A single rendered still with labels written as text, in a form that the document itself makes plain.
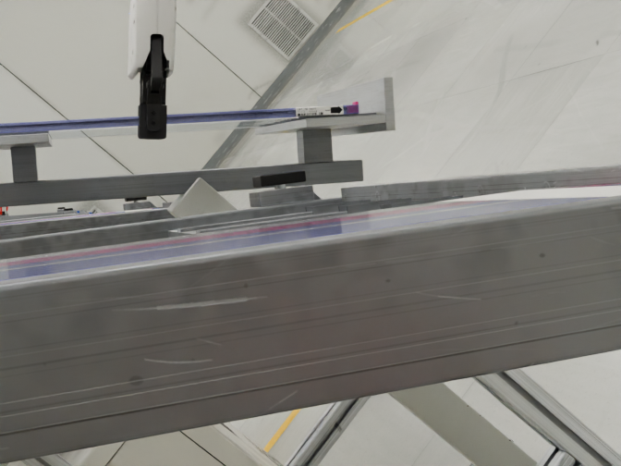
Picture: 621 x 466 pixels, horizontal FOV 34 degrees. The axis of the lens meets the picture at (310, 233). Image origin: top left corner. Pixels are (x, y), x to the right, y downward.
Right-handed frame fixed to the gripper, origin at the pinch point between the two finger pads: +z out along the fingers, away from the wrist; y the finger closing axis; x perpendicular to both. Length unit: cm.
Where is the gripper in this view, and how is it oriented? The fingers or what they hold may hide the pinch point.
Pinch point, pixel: (152, 121)
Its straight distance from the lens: 123.5
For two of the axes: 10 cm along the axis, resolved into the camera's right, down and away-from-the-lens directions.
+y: 2.3, 0.7, -9.7
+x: 9.7, 0.1, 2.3
